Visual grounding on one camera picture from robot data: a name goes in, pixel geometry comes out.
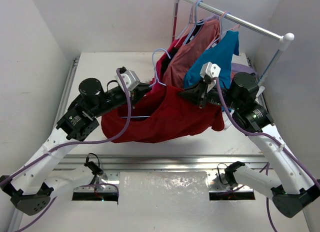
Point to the lavender cloth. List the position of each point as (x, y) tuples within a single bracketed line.
[(236, 68)]

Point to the salmon pink t-shirt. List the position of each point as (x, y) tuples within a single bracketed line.
[(179, 65)]

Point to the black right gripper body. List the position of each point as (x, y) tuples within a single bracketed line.
[(212, 95)]

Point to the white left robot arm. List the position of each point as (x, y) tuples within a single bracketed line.
[(31, 188)]

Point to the white clothes rack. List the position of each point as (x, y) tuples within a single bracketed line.
[(229, 44)]

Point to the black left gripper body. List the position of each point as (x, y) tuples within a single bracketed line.
[(136, 92)]

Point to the magenta pink t-shirt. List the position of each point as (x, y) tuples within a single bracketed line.
[(157, 86)]

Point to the aluminium table rail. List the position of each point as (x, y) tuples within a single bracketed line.
[(200, 152)]

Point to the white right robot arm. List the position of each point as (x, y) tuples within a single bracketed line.
[(293, 187)]

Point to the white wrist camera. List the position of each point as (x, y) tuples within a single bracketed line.
[(126, 78), (208, 73)]

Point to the light blue wire hanger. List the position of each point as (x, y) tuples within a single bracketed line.
[(156, 78)]

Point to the blue hanger on rack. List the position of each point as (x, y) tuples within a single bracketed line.
[(193, 21)]

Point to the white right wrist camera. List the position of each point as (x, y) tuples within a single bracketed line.
[(208, 73)]

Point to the white foam sheet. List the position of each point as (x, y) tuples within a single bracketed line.
[(163, 188)]

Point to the dark red t-shirt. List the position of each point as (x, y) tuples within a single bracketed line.
[(164, 115)]

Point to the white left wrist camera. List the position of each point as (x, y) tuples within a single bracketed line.
[(126, 78)]

